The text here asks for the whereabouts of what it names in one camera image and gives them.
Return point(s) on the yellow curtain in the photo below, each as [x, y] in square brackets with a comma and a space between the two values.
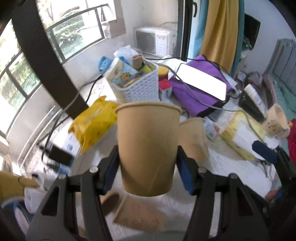
[221, 32]

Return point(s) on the yellow wipes pack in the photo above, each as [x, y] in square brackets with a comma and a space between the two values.
[93, 123]

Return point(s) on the black window frame post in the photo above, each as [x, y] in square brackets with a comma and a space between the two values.
[43, 60]

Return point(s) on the purple cloth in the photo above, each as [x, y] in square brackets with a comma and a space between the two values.
[196, 102]

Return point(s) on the brown paper cup lying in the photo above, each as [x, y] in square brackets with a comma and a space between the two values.
[109, 202]

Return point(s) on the black balcony railing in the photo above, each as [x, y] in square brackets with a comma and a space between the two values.
[70, 27]

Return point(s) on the printed paper cup lying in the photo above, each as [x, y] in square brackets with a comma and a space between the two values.
[139, 215]

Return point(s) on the white tube bottle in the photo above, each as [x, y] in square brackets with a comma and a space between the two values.
[257, 100]

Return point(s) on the yellow lid jar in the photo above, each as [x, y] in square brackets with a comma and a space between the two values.
[163, 73]

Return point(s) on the blue snack packet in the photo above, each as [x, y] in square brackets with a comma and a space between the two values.
[119, 71]

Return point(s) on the yellow green tissue pack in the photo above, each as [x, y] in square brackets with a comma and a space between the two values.
[240, 133]

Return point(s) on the white air conditioner unit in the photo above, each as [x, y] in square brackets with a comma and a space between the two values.
[156, 41]

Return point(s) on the small red white box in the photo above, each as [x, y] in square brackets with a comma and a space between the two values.
[165, 89]

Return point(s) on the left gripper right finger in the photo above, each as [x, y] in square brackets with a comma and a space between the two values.
[240, 215]

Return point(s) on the smartphone with lit screen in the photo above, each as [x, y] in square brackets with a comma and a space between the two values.
[202, 81]

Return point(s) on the white plastic basket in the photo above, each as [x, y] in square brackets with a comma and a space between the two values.
[144, 89]

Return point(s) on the bamboo print paper cup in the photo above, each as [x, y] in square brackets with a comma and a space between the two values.
[193, 139]

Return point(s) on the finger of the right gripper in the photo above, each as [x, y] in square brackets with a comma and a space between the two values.
[279, 158]

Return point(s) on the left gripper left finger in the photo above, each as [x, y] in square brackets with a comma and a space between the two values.
[55, 218]

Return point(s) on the plain brown paper cup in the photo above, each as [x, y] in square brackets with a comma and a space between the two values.
[148, 135]

